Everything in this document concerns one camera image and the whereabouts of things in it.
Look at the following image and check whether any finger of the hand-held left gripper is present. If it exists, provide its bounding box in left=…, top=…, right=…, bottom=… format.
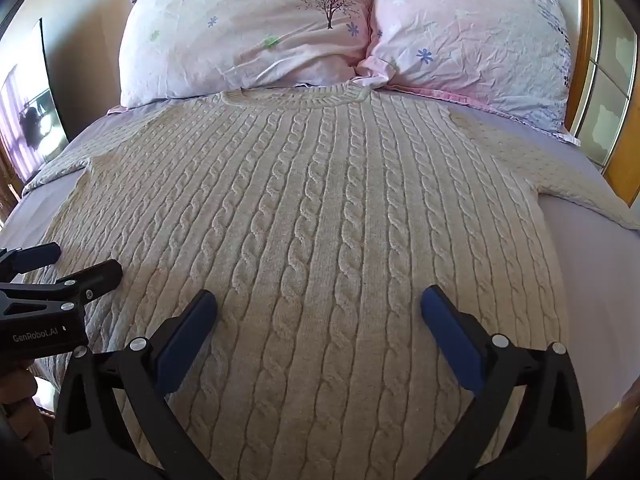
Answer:
left=0, top=260, right=124, bottom=317
left=0, top=242, right=62, bottom=281

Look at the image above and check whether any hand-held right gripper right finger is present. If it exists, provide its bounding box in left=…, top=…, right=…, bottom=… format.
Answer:
left=403, top=284, right=588, bottom=480

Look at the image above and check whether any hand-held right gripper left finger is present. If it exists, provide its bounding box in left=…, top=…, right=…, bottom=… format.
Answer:
left=51, top=289, right=219, bottom=480

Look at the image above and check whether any cream cable-knit sweater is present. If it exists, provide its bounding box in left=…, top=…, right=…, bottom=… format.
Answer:
left=21, top=83, right=640, bottom=480

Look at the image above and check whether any person's left hand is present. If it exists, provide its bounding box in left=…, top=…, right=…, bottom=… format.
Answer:
left=0, top=357, right=48, bottom=436

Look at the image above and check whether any pink pillow with tree print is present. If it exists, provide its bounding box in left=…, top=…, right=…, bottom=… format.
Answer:
left=119, top=0, right=377, bottom=109

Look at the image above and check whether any pink pillow with flower print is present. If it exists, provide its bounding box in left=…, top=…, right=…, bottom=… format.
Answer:
left=350, top=0, right=582, bottom=147

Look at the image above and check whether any wooden headboard with glass panels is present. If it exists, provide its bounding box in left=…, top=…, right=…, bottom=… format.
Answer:
left=520, top=0, right=640, bottom=206

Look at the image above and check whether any dark framed wall mirror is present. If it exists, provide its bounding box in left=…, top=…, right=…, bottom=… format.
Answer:
left=0, top=18, right=71, bottom=182

